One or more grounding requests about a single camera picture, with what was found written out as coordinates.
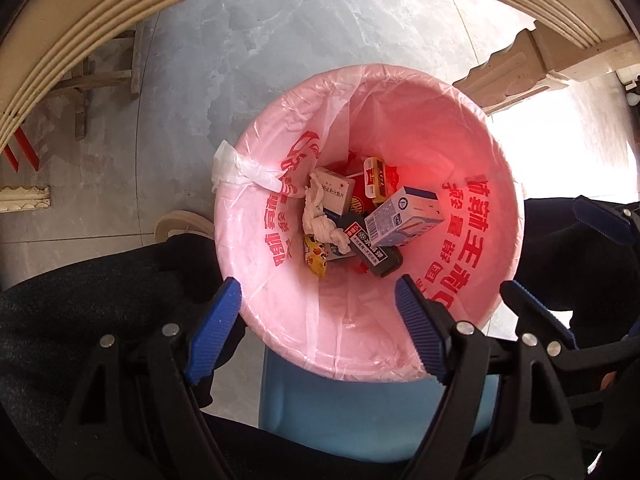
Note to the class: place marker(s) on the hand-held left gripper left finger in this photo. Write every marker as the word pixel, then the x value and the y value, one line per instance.
pixel 212 332

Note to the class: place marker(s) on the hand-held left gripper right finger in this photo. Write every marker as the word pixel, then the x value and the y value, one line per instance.
pixel 420 330

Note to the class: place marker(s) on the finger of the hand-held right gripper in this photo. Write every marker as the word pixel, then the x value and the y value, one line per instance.
pixel 600 220
pixel 537 312

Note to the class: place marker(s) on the black box with white label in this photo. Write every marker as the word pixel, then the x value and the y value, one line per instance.
pixel 375 255

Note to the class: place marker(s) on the blue and white carton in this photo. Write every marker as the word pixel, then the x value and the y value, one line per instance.
pixel 400 217

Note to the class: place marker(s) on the yellow snack wrapper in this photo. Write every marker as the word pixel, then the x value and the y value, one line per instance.
pixel 315 256

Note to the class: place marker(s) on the white tissue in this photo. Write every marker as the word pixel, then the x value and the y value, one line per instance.
pixel 317 220

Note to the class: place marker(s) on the yellow and red small box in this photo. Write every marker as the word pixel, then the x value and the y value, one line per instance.
pixel 376 177

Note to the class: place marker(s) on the white medicine box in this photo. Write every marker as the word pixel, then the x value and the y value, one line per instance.
pixel 332 190

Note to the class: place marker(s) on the translucent red-printed trash bag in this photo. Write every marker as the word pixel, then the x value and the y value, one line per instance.
pixel 240 165

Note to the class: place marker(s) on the pink plastic trash bin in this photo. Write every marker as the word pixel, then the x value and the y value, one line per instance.
pixel 425 125

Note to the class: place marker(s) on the person's left white shoe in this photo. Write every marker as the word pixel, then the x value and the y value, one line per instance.
pixel 180 225

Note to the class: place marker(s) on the light blue plastic stool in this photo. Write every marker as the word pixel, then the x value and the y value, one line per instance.
pixel 310 400

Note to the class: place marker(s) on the red paper cup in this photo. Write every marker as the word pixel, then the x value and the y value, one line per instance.
pixel 357 205

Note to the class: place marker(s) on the person's left leg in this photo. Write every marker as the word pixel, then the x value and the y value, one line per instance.
pixel 75 300

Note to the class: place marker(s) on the cream carved table leg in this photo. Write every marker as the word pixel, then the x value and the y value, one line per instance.
pixel 22 197
pixel 510 65

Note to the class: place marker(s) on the red striped object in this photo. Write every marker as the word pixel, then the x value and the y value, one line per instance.
pixel 22 147

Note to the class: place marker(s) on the small wooden stool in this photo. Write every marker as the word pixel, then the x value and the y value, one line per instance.
pixel 100 77

